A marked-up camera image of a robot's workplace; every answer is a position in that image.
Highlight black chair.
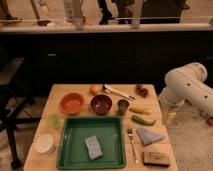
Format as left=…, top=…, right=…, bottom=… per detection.
left=0, top=58, right=40, bottom=169

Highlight light green plastic cup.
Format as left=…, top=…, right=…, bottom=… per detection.
left=47, top=114, right=60, bottom=129

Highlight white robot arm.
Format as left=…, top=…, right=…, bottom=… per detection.
left=158, top=62, right=213, bottom=125

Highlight brown wooden board eraser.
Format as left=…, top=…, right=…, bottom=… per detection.
left=143, top=151, right=170, bottom=167

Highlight green chili pepper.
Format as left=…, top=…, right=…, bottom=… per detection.
left=131, top=115, right=156, bottom=126

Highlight metal fork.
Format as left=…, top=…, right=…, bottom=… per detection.
left=127, top=128, right=139, bottom=164

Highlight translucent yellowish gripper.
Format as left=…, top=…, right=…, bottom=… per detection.
left=160, top=102, right=176, bottom=126

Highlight green plastic tray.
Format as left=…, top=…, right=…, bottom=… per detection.
left=56, top=117, right=126, bottom=170

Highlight orange bowl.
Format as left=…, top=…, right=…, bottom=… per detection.
left=60, top=93, right=84, bottom=115

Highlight grey blue sponge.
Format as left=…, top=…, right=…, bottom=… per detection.
left=85, top=135, right=103, bottom=160

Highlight dark purple bowl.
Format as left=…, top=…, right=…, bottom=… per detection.
left=90, top=94, right=112, bottom=115

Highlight white handled brush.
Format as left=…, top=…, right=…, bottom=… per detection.
left=102, top=84, right=135, bottom=100

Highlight grey folded cloth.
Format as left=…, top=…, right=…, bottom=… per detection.
left=136, top=127, right=164, bottom=146

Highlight orange fruit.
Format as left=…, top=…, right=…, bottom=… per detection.
left=89, top=84, right=101, bottom=95

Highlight brown pine cone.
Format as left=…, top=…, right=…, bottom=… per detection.
left=135, top=84, right=149, bottom=98

